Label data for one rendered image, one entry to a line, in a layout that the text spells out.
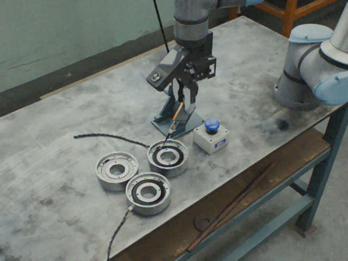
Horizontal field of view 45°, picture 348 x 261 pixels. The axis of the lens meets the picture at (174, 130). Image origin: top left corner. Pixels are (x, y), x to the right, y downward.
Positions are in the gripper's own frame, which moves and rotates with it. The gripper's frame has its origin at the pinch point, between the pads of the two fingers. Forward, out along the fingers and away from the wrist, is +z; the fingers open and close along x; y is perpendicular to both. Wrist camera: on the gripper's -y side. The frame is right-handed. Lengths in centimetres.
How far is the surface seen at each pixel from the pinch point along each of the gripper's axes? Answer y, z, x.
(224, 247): 26, 93, 4
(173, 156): -5.4, 11.7, -3.3
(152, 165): -12.6, 9.7, -4.2
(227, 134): 9.2, 8.7, -7.2
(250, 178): 24.0, 38.2, -5.5
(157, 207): -18.6, 9.9, -15.6
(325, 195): 84, 93, -3
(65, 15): 31, 48, 159
